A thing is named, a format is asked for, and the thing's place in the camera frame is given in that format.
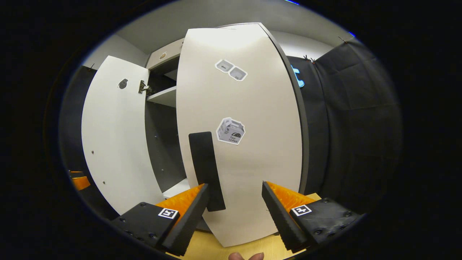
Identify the black backdrop cloth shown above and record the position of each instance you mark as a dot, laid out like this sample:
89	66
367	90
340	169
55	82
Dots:
361	126

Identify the grey cabinet drawer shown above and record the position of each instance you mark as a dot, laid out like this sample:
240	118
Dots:
174	50

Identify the grey cabinet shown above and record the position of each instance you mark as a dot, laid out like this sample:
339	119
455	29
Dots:
162	144

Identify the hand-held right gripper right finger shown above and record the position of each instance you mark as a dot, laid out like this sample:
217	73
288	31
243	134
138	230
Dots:
279	216

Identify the grey cabinet door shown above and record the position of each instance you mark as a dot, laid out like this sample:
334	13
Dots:
260	162
115	144

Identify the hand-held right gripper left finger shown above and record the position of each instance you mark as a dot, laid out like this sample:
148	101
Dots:
189	216

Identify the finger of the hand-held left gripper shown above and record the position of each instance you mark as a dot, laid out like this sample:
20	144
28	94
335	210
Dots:
81	183
77	174

